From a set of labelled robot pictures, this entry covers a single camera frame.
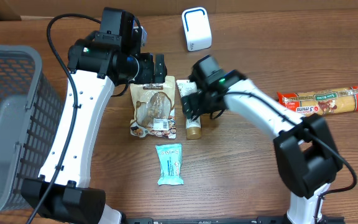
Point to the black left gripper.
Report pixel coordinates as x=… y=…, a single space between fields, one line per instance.
x=159 y=69

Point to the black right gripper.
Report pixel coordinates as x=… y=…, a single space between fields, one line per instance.
x=190 y=104

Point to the white tube with gold cap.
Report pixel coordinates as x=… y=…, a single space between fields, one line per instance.
x=193 y=127

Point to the brown snack pouch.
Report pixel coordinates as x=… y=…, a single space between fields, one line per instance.
x=154 y=109

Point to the light blue snack packet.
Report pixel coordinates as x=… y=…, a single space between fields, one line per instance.
x=170 y=157

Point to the orange pasta package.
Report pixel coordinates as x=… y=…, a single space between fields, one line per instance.
x=323 y=102

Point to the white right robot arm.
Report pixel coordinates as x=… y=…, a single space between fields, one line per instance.
x=307 y=157

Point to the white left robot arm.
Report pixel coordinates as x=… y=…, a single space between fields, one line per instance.
x=106 y=58

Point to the white barcode scanner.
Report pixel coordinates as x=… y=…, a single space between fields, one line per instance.
x=197 y=29

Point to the grey plastic shopping basket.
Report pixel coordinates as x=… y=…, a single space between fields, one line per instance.
x=30 y=111

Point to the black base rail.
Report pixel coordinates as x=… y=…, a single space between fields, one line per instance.
x=228 y=220

